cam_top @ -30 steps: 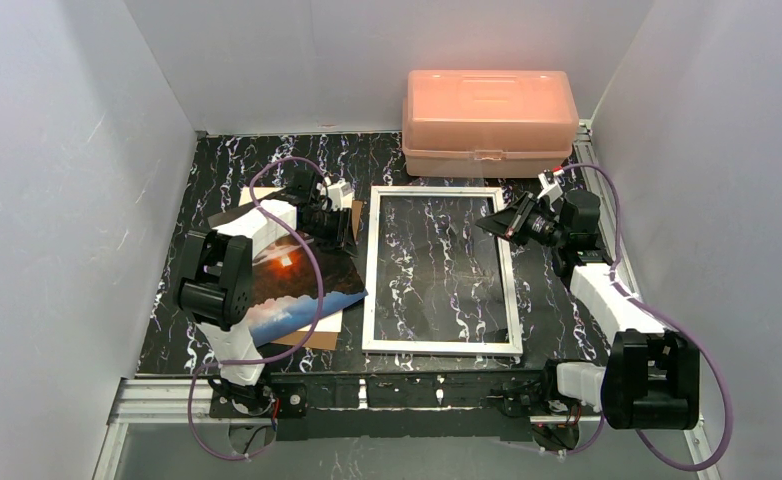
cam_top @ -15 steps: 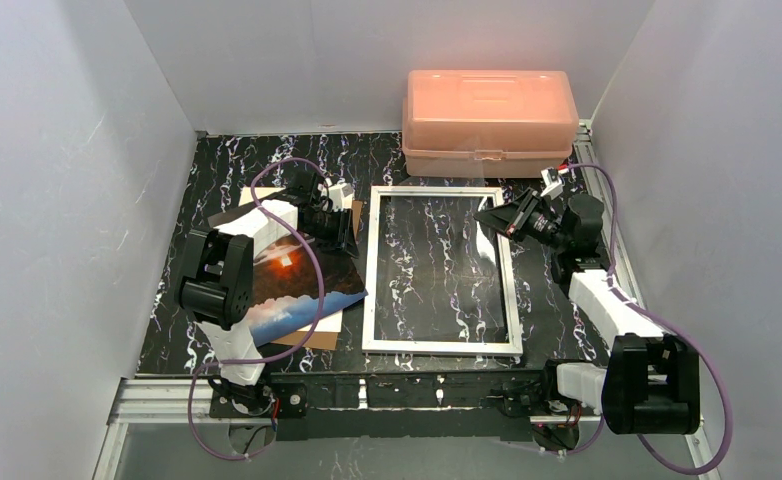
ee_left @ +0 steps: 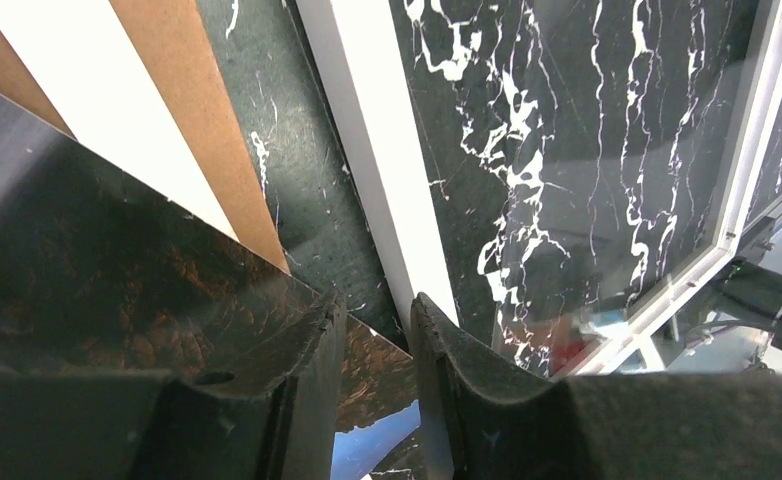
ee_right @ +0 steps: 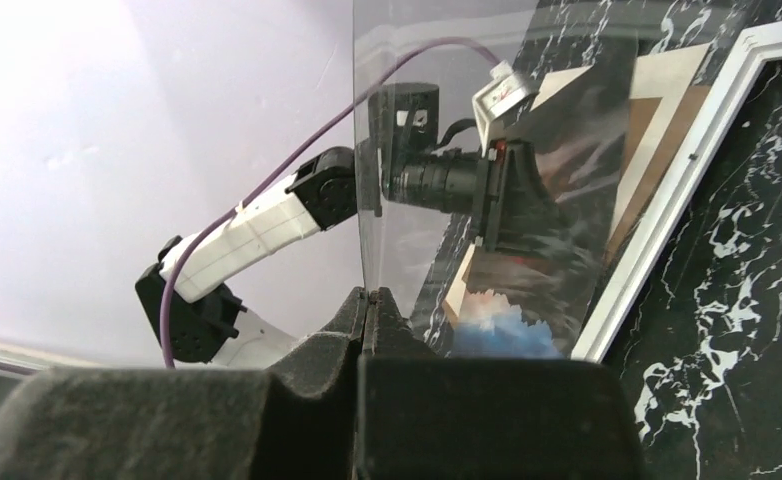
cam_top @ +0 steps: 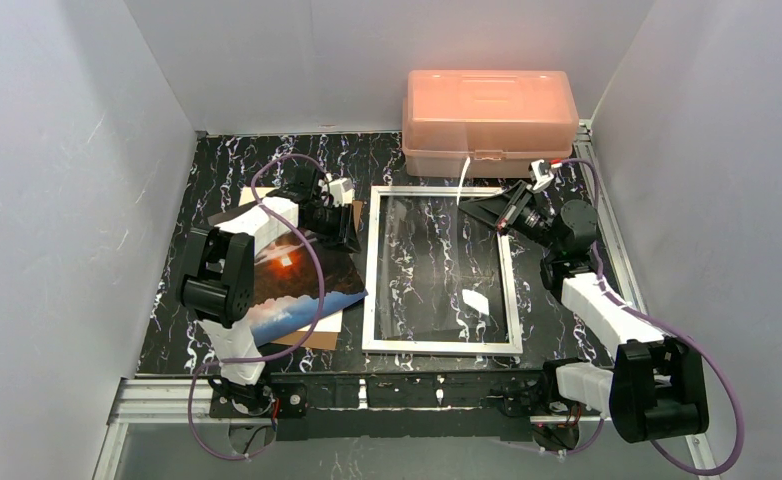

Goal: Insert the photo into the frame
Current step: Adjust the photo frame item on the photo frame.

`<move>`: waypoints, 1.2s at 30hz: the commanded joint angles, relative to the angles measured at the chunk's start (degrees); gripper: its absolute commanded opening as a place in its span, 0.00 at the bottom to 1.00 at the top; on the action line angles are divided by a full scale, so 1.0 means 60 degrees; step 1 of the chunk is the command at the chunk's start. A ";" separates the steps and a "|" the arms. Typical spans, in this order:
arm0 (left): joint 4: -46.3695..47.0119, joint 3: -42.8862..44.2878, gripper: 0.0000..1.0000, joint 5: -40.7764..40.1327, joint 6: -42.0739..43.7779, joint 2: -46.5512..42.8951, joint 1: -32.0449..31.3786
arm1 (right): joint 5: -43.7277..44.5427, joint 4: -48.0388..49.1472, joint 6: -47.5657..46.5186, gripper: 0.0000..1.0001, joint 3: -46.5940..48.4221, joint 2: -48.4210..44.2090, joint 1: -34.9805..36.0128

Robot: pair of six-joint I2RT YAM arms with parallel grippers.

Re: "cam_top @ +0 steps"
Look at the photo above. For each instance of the clear glass sheet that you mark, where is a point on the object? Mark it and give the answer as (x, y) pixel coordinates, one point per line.
(440, 265)

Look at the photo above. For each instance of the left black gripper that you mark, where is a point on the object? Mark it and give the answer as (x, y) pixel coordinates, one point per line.
(332, 220)

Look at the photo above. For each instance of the pink plastic storage box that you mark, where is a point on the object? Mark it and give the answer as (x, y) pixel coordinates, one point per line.
(486, 123)

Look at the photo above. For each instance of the white picture frame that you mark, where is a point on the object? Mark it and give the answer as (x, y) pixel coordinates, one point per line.
(371, 298)

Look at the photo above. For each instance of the aluminium rail base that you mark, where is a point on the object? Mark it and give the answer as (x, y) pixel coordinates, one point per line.
(509, 405)

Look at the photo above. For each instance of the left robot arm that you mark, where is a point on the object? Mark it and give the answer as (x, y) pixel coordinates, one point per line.
(216, 279)

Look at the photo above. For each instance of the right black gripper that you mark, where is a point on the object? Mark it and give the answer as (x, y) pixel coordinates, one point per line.
(515, 210)

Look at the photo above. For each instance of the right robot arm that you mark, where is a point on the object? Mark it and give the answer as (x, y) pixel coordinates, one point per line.
(656, 387)

